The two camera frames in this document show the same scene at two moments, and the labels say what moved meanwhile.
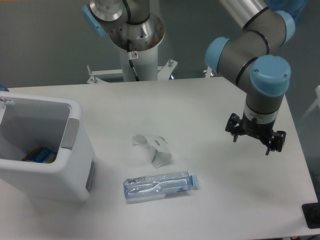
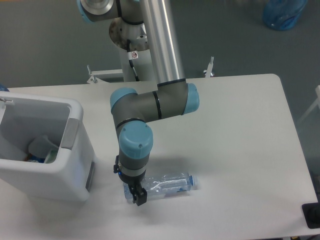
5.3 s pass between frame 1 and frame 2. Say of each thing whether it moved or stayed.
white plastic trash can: stayed
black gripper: moved
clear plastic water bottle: stayed
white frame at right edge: stayed
